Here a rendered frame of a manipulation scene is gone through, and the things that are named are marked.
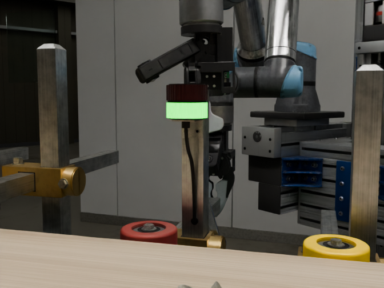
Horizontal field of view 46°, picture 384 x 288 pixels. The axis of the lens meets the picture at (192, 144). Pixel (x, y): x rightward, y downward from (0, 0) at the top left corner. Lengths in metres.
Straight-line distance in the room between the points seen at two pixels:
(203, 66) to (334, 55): 2.62
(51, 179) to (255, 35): 0.87
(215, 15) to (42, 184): 0.40
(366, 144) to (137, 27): 3.20
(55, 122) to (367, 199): 0.50
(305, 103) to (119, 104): 2.49
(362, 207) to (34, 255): 0.44
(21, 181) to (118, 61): 3.08
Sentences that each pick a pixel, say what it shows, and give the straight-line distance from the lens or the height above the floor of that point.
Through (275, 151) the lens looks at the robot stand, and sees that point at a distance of 1.39.
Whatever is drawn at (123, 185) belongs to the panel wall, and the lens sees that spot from 3.86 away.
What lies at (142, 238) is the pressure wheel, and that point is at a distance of 0.61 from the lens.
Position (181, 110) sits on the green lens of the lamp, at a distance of 0.63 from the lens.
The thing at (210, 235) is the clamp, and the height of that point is 0.87.
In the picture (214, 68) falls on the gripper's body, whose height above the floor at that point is 1.13.
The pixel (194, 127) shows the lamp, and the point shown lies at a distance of 0.69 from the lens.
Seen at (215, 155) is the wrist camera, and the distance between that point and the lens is 0.97.
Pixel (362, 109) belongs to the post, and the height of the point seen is 1.07.
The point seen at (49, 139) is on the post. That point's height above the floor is 1.02.
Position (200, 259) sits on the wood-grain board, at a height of 0.90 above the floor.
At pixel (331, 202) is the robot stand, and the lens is 1.44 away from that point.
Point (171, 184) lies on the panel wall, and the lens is 3.67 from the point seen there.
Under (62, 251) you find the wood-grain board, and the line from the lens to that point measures 0.60.
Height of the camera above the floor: 1.09
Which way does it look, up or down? 6 degrees down
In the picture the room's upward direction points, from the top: straight up
